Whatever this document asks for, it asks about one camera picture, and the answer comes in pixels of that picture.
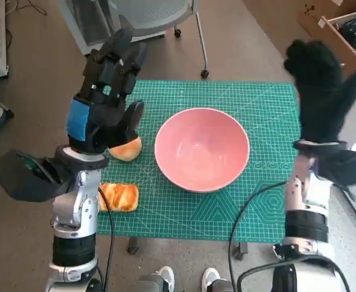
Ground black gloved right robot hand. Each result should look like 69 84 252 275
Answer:
282 38 356 144

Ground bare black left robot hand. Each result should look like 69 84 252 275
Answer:
66 27 150 155

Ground round toy bread bun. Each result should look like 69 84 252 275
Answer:
108 136 142 162

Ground rectangular toy bread loaf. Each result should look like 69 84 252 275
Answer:
98 182 140 213

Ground pink bowl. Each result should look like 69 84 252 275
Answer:
154 108 251 195

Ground brown cardboard box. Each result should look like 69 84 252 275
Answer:
298 0 356 92

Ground green cutting mat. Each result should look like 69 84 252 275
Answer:
95 80 302 244

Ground grey mesh office chair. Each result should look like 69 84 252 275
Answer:
107 0 211 78

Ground black table foot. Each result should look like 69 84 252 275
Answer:
232 242 248 261
127 236 139 255

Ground person's white shoe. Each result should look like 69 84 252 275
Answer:
155 266 175 292
201 267 221 292

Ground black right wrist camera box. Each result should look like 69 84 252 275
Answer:
316 148 356 201

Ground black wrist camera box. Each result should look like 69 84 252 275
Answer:
316 148 356 201
0 148 72 202

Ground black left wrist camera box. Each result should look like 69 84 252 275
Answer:
0 148 72 202

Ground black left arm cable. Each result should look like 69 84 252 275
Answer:
97 186 117 292

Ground thin black floor cable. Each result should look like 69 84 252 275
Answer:
6 0 47 16

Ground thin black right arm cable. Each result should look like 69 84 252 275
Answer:
228 181 291 292

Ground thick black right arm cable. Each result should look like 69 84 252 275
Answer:
237 255 349 292

